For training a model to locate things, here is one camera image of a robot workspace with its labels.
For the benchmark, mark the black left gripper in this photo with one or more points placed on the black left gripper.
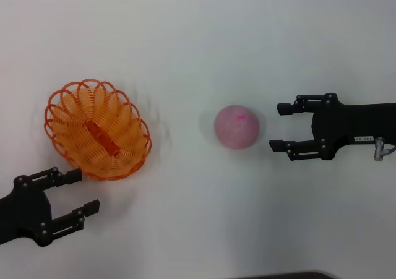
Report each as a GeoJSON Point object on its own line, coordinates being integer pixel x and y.
{"type": "Point", "coordinates": [24, 211]}

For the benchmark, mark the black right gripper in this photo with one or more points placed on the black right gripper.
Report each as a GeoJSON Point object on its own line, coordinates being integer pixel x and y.
{"type": "Point", "coordinates": [340, 124]}

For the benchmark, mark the dark robot torso edge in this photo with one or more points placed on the dark robot torso edge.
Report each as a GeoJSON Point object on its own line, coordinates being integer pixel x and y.
{"type": "Point", "coordinates": [294, 276]}

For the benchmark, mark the orange plastic woven basket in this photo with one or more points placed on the orange plastic woven basket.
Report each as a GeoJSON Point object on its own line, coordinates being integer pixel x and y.
{"type": "Point", "coordinates": [103, 138]}

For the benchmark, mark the pink peach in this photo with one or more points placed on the pink peach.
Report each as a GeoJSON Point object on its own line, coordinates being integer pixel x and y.
{"type": "Point", "coordinates": [236, 127]}

